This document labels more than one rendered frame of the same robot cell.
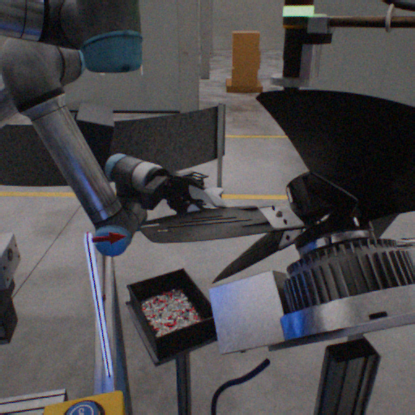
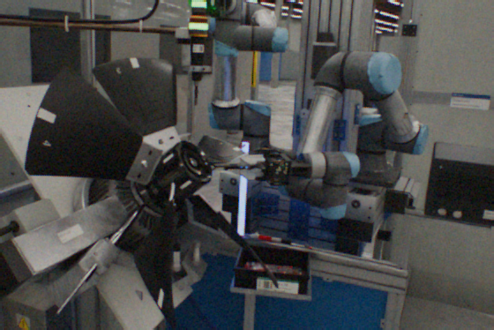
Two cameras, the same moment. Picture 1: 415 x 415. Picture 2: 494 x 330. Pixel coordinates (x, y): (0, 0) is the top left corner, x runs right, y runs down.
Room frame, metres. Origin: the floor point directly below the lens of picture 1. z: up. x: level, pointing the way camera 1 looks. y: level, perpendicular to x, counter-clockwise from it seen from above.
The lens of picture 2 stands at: (1.38, -0.96, 1.48)
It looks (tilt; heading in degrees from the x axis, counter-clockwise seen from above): 13 degrees down; 125
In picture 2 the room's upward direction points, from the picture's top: 3 degrees clockwise
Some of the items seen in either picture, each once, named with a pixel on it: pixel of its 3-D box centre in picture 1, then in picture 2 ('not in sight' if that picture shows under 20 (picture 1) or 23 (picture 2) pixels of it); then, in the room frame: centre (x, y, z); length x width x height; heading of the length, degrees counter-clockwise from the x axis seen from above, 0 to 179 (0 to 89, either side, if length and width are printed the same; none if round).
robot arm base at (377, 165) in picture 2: not in sight; (370, 160); (0.79, 0.71, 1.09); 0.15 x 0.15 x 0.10
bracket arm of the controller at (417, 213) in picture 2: not in sight; (445, 218); (1.16, 0.37, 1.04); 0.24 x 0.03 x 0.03; 14
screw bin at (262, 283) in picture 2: (171, 310); (273, 270); (0.75, 0.09, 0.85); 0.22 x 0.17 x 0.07; 28
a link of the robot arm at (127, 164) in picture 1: (129, 173); (337, 166); (0.88, 0.20, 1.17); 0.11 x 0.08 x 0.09; 51
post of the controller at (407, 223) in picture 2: not in sight; (406, 237); (1.06, 0.34, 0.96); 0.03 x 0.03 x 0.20; 14
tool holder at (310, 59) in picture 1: (300, 51); (193, 49); (0.63, -0.14, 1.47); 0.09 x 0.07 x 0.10; 49
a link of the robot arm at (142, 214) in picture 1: (130, 211); (328, 197); (0.86, 0.20, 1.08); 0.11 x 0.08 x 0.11; 175
